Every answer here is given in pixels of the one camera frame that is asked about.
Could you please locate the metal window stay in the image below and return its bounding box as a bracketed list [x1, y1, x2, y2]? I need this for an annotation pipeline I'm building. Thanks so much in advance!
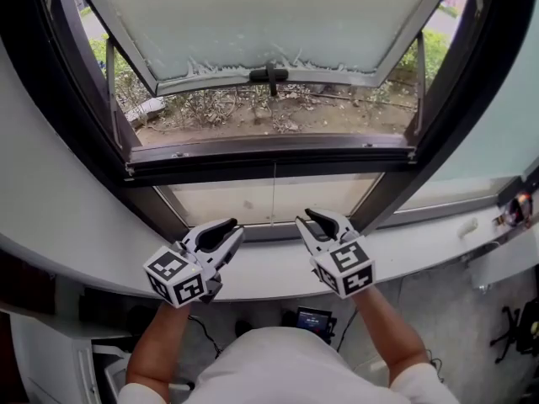
[414, 31, 426, 136]

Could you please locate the frosted window sash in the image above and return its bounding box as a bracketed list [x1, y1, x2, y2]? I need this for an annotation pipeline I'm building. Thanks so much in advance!
[73, 0, 458, 98]

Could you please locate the person's white shirt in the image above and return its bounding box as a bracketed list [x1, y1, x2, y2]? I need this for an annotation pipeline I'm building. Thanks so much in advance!
[117, 326, 462, 404]

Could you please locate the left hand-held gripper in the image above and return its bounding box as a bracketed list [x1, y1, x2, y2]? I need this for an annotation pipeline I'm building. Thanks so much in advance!
[142, 218, 246, 309]

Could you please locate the small colourful clutter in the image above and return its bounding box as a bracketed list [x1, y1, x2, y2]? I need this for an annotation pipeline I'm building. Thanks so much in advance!
[494, 191, 534, 229]

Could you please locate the window with mesh screen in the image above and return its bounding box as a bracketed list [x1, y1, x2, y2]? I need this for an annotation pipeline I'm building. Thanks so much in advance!
[0, 0, 539, 243]

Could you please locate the clear lower glass pane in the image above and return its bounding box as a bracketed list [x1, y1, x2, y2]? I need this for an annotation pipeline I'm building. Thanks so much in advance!
[155, 173, 384, 229]

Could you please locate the person's right forearm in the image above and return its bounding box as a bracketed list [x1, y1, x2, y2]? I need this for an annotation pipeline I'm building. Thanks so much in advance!
[351, 286, 430, 385]

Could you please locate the small black screen device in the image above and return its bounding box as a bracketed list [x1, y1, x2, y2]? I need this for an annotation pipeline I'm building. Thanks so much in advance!
[294, 306, 334, 340]

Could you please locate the black window handle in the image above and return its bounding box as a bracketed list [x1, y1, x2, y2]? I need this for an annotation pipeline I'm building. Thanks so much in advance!
[248, 61, 290, 97]

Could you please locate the person's left forearm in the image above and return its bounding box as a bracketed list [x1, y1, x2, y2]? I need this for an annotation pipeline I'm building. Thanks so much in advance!
[125, 300, 190, 393]

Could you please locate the white windowsill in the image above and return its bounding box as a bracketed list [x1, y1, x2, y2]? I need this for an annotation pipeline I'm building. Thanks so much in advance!
[168, 204, 539, 305]

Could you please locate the white and grey chair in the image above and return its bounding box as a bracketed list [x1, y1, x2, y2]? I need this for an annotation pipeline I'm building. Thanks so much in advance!
[90, 343, 136, 404]

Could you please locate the black office chair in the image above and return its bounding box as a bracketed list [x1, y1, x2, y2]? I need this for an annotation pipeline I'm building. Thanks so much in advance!
[490, 296, 539, 364]

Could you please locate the large frosted glass pane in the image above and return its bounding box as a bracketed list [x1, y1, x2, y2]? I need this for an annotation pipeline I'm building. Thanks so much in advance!
[395, 0, 539, 212]

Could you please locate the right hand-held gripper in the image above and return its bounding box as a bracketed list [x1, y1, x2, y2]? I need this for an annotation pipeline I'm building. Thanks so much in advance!
[295, 207, 376, 300]

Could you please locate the thin black cable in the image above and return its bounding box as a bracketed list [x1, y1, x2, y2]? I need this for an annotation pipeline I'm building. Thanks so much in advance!
[187, 313, 222, 359]
[336, 307, 359, 353]

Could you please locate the white paper roll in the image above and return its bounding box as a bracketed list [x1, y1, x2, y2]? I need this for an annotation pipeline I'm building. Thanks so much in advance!
[457, 218, 479, 239]

